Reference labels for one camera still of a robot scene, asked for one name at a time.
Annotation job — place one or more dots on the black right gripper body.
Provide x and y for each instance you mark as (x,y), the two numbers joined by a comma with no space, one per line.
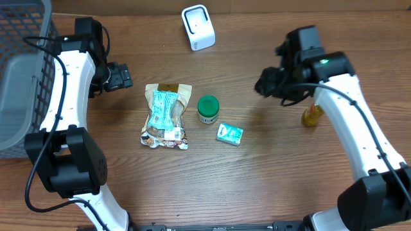
(273,85)

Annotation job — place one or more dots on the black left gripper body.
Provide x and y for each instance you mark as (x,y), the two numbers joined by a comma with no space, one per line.
(118,79)

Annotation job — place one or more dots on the yellow dish soap bottle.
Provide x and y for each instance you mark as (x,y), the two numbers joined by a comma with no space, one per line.
(310,117)

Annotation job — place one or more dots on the teal wipes packet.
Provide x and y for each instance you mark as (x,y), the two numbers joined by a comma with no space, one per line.
(162,105)

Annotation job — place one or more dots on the brown snack pouch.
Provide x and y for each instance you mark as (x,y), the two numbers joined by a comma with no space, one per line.
(175,138)

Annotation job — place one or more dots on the teal tissue pack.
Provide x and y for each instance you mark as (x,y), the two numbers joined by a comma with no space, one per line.
(229,134)

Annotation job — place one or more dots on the green lid jar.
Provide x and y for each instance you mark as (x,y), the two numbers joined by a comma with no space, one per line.
(208,108)

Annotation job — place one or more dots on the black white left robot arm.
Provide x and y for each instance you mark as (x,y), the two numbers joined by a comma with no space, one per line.
(63,153)

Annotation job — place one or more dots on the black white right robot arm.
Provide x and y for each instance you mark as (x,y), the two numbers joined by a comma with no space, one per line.
(380,194)

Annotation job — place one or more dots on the white barcode scanner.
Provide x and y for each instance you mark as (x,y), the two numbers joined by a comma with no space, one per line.
(198,26)

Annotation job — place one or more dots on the grey plastic basket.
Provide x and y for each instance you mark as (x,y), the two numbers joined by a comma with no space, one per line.
(27,73)

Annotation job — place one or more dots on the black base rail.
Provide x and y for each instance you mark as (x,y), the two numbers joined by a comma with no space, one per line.
(275,226)

